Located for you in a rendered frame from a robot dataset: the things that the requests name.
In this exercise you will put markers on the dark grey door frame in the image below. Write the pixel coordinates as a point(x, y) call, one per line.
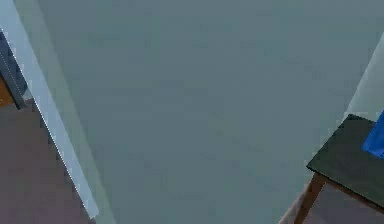
point(11, 75)

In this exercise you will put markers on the blue flat object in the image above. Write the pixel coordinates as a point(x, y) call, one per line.
point(376, 138)

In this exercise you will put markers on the dark top wooden table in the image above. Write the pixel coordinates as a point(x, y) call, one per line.
point(346, 160)

